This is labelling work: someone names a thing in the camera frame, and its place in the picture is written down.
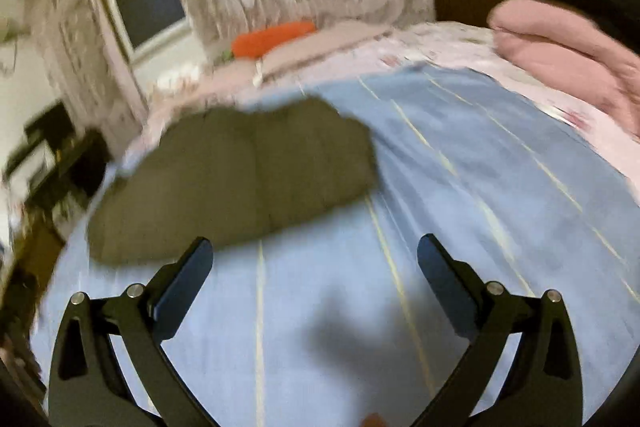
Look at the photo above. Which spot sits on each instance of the orange carrot pillow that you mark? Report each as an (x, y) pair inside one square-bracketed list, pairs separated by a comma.
[(270, 39)]

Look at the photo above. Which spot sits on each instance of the black desk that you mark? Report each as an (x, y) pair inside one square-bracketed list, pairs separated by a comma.
[(80, 167)]

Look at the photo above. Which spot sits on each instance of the brown wooden cabinet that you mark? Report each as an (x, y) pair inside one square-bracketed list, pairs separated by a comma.
[(35, 247)]

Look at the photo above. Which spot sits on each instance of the narrow lace curtain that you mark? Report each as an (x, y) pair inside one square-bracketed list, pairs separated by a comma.
[(75, 47)]

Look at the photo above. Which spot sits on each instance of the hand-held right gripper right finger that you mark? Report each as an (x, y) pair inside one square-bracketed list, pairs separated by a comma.
[(447, 287)]

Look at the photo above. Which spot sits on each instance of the dark olive hooded jacket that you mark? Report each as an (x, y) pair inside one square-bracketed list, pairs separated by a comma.
[(225, 177)]

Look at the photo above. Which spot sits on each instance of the blue checked sheet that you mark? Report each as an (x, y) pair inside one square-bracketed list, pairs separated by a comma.
[(450, 217)]

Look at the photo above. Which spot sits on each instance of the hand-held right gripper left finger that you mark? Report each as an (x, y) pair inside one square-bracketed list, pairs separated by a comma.
[(182, 292)]

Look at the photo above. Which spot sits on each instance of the folded pink quilt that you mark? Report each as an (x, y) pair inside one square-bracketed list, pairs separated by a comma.
[(550, 57)]

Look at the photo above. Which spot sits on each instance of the black monitor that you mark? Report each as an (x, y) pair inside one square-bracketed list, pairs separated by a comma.
[(47, 124)]

